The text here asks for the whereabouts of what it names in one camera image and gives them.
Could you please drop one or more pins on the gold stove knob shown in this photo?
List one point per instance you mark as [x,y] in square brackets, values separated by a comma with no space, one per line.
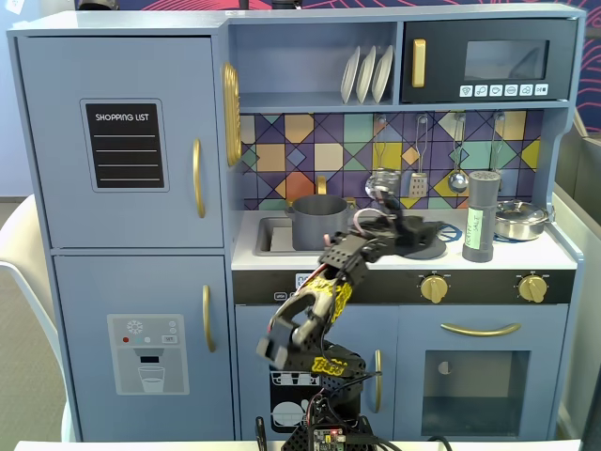
[433,287]
[532,287]

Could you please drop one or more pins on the white toy plate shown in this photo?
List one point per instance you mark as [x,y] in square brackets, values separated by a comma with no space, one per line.
[349,75]
[365,75]
[382,73]

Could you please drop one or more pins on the blue dishwasher door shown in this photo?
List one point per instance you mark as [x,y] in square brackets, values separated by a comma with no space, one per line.
[253,329]

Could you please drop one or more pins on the black microwave door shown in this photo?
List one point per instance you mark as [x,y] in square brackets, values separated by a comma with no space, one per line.
[441,61]

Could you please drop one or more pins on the blue fridge door with water dispenser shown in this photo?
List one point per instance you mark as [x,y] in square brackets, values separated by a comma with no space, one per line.
[84,291]

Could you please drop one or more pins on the gold toy faucet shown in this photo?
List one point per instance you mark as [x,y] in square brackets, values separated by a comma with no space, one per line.
[321,184]

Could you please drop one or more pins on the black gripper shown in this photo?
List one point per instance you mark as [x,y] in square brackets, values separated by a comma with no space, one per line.
[414,235]

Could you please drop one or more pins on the steel slotted spatula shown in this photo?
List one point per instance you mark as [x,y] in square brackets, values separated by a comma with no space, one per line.
[417,185]

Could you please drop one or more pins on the gold wall clock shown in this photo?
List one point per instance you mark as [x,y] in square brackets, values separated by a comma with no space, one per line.
[231,113]

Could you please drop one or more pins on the gray plastic pot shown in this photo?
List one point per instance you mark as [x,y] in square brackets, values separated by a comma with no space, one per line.
[319,225]

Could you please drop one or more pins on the gray toy sink basin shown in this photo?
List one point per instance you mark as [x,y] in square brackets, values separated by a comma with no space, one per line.
[274,237]

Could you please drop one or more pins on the robot controller board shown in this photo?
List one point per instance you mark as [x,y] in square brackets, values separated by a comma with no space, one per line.
[328,435]

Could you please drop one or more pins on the black and yellow robot arm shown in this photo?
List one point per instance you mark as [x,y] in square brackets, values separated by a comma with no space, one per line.
[345,263]

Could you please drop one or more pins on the gray salt shaker with label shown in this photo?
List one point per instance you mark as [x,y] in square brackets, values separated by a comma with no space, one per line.
[481,206]

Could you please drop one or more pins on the blue toy kitchen unit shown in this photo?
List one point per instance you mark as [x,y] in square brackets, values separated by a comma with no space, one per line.
[310,61]

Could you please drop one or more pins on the black round stove burner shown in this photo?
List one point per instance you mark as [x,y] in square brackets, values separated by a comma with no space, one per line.
[429,249]

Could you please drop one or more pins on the beige side partition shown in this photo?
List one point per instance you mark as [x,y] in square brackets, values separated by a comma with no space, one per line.
[580,282]

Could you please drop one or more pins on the blue oven door with window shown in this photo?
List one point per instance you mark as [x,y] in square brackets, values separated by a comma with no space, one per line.
[413,338]

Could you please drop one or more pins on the white chair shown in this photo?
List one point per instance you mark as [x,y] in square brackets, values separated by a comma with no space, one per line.
[21,244]

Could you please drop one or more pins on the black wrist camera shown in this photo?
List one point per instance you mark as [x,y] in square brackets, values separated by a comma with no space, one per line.
[393,204]

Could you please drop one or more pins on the blue fridge door with shopping list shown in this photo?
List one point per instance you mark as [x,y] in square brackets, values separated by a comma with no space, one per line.
[56,141]

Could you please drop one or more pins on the steel pan with lid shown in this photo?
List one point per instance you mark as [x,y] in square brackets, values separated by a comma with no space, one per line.
[521,221]

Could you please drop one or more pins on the steel hanging ladle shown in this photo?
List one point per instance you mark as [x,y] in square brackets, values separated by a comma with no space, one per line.
[457,181]

